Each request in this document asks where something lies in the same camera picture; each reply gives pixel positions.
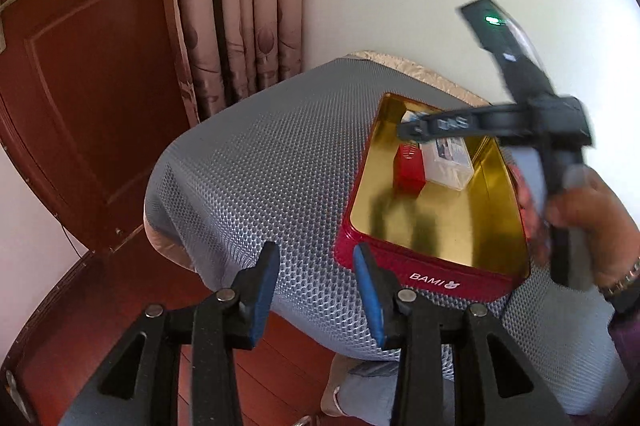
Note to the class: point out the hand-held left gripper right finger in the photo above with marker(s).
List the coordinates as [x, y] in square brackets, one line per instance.
[369, 298]

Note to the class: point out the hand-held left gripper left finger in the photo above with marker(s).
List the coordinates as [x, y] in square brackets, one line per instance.
[262, 296]

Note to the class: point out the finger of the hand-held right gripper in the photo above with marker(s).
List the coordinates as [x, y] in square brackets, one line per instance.
[450, 124]

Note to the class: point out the red tin box gold inside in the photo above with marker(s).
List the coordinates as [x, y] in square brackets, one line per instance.
[390, 263]

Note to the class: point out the clear plastic box with label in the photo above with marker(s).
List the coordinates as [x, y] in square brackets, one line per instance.
[447, 171]

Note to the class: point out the person's right forearm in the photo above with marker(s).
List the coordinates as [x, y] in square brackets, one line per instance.
[627, 326]

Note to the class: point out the person's right hand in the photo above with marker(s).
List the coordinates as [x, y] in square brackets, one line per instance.
[600, 216]

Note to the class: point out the red cardboard box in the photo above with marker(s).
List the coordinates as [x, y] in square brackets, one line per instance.
[410, 171]

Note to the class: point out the person's grey trousers leg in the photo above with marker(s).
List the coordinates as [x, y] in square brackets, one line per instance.
[360, 396]

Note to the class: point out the grey honeycomb mesh mat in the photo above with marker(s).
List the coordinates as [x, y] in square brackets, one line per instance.
[250, 156]

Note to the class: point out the leaf print curtain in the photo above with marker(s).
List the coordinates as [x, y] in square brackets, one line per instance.
[265, 6]

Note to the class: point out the metal wristwatch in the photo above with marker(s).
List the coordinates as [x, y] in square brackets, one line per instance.
[622, 280]

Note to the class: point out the silver door hinge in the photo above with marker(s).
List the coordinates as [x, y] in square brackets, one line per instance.
[11, 388]

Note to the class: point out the brown wooden door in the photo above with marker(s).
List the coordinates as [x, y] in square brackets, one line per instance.
[75, 81]

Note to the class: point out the metal door latch plate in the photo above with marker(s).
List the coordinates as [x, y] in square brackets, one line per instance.
[7, 16]

